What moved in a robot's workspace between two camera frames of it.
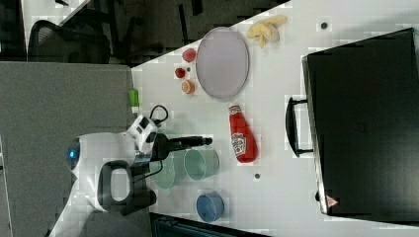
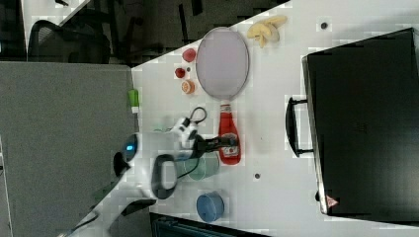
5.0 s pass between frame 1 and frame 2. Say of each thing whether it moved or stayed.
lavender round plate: stayed
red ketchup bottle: moved
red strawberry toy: stayed
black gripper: moved
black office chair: stayed
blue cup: stayed
